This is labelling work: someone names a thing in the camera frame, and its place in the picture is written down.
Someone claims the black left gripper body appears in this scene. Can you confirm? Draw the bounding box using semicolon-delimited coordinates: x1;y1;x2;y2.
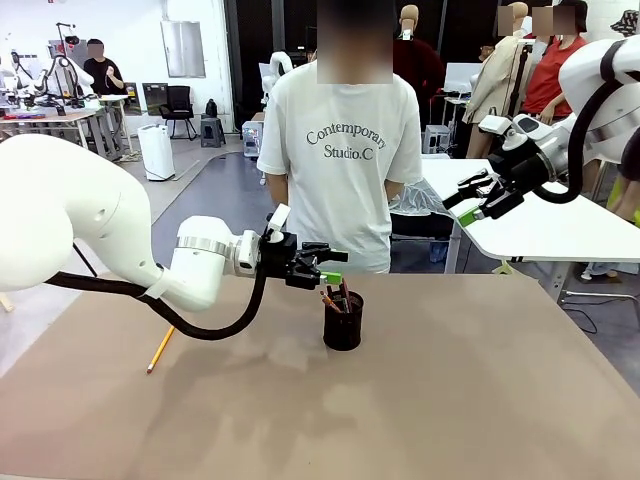
258;232;304;287

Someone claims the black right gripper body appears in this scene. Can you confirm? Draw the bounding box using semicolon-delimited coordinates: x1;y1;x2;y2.
488;147;554;194

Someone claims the black mesh pen holder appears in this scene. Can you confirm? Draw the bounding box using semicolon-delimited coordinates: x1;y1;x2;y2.
322;289;365;352

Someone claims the person in white T-shirt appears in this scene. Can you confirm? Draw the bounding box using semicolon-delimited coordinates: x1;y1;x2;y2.
257;0;424;275

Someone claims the small white cabinet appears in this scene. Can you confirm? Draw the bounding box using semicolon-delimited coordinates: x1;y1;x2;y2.
423;124;452;154

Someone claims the black stand pole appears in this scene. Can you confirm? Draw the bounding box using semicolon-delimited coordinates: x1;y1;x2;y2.
497;43;534;121

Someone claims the mannequin in beige jacket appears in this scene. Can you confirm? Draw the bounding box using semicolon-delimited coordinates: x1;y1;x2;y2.
462;2;532;160

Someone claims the figure in red T-shirt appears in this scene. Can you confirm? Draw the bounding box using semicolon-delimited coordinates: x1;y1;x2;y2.
519;0;589;121

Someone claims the white board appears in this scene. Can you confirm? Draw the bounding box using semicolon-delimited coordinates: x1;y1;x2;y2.
443;62;481;96

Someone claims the clear box with colourful items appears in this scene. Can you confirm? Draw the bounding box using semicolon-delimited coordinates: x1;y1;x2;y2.
242;122;264;159

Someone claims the mannequin in dark red top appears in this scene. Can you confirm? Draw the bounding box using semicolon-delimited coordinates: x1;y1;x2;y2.
392;4;446;126

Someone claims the grey plastic stool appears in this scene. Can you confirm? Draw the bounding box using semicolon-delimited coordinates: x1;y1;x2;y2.
200;117;227;149

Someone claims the white air purifier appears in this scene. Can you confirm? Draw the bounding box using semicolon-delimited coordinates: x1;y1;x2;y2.
137;124;176;182

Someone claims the black office chair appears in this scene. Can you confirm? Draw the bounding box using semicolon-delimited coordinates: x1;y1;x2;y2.
159;85;199;142

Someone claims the black tripod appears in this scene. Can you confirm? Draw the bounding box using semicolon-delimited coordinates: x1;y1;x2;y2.
72;242;99;279

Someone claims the seated person in black shirt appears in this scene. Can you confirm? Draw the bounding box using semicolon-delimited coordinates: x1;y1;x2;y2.
82;38;126;96

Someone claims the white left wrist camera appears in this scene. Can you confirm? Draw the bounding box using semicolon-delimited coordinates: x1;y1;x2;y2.
263;203;293;245

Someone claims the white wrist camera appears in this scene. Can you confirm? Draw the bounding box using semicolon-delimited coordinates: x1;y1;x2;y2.
263;203;293;245
478;114;524;151

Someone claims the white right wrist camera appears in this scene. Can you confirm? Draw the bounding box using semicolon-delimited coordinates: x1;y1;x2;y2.
478;114;524;151

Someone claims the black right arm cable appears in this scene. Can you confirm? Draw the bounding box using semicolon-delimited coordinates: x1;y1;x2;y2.
532;38;632;204

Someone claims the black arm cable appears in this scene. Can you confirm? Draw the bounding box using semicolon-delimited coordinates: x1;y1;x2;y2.
532;38;632;204
44;263;267;342

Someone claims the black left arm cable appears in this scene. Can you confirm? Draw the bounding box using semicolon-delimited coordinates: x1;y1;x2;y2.
44;263;267;342

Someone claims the black floor cable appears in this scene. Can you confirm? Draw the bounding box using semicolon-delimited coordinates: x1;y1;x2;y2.
562;299;600;335

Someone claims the grey wall panel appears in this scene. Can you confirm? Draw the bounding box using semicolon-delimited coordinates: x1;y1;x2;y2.
160;20;207;79

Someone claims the workbench robot arm with cables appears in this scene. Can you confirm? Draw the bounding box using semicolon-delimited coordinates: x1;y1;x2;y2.
24;22;96;101

